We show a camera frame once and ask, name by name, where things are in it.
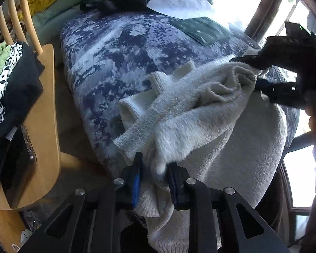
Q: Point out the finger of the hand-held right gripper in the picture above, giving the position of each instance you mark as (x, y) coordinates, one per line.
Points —
(279, 92)
(258, 60)

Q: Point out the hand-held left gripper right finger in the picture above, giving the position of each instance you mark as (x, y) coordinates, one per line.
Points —
(173, 187)

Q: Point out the black folded cloth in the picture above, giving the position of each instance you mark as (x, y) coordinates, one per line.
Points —
(18, 92)

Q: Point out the blue tie-dye blanket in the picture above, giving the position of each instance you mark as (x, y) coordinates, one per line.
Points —
(108, 58)

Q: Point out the light wooden furniture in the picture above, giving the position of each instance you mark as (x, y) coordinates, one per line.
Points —
(2, 232)

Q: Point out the black and white spotted cloth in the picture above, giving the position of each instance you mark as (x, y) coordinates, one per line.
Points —
(1, 84)

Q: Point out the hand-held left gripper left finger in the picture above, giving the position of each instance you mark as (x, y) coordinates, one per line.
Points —
(137, 187)

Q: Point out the black smartphone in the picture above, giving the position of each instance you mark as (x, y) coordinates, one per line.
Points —
(17, 168)

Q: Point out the light wooden spindle chair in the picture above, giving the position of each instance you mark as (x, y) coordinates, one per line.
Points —
(44, 110)

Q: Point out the white fluffy sweater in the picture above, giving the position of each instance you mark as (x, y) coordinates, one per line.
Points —
(213, 137)

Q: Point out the teal folded bedding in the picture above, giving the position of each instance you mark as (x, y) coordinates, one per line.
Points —
(58, 13)

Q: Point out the dark booklet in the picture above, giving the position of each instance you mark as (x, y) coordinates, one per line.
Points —
(202, 30)

